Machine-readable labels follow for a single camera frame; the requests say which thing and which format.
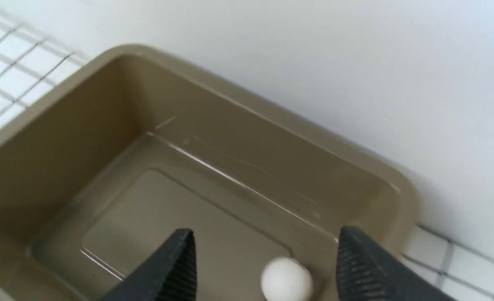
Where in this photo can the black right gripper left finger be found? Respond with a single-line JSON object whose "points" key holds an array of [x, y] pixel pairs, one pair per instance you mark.
{"points": [[169, 274]]}

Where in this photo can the olive plastic storage bin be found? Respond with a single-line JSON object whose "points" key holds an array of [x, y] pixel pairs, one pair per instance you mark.
{"points": [[103, 168]]}

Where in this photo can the white black-grid tablecloth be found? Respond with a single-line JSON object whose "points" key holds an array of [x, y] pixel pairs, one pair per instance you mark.
{"points": [[31, 64]]}

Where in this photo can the white ping-pong ball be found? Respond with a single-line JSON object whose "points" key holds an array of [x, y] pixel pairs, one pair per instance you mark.
{"points": [[285, 279]]}

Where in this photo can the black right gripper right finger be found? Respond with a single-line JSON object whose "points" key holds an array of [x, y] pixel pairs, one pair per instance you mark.
{"points": [[365, 271]]}

